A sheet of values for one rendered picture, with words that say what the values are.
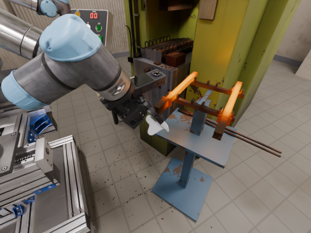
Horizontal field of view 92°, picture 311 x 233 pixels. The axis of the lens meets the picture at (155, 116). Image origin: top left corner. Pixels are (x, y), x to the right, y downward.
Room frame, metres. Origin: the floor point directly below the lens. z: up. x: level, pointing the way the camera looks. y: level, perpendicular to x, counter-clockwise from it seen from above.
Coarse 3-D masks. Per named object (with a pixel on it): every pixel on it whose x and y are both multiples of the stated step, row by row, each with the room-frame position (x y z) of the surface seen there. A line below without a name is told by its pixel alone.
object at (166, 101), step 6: (186, 78) 0.75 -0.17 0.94; (192, 78) 0.76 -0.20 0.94; (180, 84) 0.68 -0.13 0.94; (186, 84) 0.69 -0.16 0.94; (174, 90) 0.62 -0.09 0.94; (180, 90) 0.63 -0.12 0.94; (168, 96) 0.57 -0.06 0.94; (174, 96) 0.58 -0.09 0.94; (162, 102) 0.51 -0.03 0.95; (168, 102) 0.53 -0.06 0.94; (156, 108) 0.47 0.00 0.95; (162, 108) 0.50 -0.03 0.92
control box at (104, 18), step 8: (80, 16) 1.41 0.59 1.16; (88, 16) 1.39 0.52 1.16; (104, 16) 1.35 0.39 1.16; (112, 16) 1.41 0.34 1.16; (88, 24) 1.36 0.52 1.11; (96, 24) 1.34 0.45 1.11; (104, 24) 1.32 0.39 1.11; (112, 24) 1.39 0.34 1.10; (96, 32) 1.31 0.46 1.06; (104, 32) 1.29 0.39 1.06; (104, 40) 1.26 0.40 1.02
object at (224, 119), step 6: (240, 84) 0.68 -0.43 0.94; (234, 90) 0.62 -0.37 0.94; (234, 96) 0.57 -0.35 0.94; (228, 102) 0.52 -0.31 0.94; (234, 102) 0.52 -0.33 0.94; (228, 108) 0.48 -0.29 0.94; (222, 114) 0.44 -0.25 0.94; (228, 114) 0.44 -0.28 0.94; (222, 120) 0.40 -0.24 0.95; (228, 120) 0.41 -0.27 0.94; (216, 126) 0.37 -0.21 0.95; (222, 126) 0.37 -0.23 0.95; (216, 132) 0.34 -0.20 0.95; (222, 132) 0.34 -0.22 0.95; (216, 138) 0.34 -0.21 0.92
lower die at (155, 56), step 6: (162, 42) 1.36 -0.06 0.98; (168, 42) 1.27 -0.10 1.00; (186, 42) 1.31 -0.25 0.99; (192, 42) 1.35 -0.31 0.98; (144, 48) 1.18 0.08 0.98; (150, 48) 1.12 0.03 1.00; (162, 48) 1.14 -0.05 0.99; (168, 48) 1.14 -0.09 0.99; (174, 48) 1.16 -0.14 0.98; (180, 48) 1.23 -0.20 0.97; (192, 48) 1.36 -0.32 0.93; (144, 54) 1.16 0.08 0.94; (150, 54) 1.12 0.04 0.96; (156, 54) 1.08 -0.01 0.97; (162, 54) 1.06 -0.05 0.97; (156, 60) 1.08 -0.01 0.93; (162, 60) 1.06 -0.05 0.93
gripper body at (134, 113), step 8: (128, 96) 0.28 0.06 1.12; (104, 104) 0.28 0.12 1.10; (112, 104) 0.28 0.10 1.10; (120, 104) 0.29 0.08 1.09; (128, 104) 0.31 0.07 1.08; (136, 104) 0.31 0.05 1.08; (144, 104) 0.32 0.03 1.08; (120, 112) 0.30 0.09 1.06; (128, 112) 0.30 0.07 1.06; (136, 112) 0.30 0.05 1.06; (144, 112) 0.32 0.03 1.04; (128, 120) 0.28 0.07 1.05; (136, 120) 0.31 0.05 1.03
